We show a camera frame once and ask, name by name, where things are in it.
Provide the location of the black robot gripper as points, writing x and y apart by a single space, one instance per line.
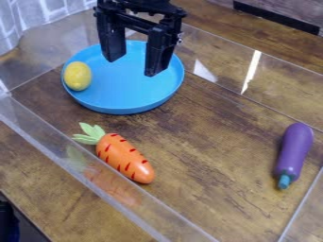
116 14

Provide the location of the blue round plate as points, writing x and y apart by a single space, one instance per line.
120 89

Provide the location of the orange toy carrot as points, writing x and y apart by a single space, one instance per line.
116 151

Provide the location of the yellow toy lemon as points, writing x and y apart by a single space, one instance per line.
77 76

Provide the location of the black bar on table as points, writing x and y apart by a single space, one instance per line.
276 18

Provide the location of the purple toy eggplant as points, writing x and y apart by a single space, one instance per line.
295 148

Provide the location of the clear acrylic enclosure wall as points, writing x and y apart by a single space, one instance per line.
212 142

